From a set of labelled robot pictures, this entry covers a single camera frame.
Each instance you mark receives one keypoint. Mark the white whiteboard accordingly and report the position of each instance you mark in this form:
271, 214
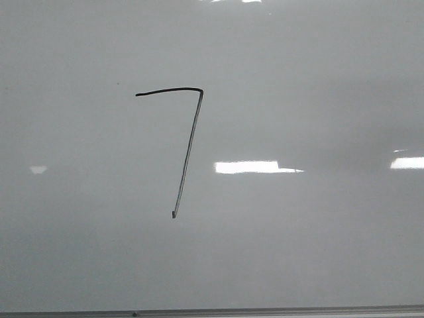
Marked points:
210, 154

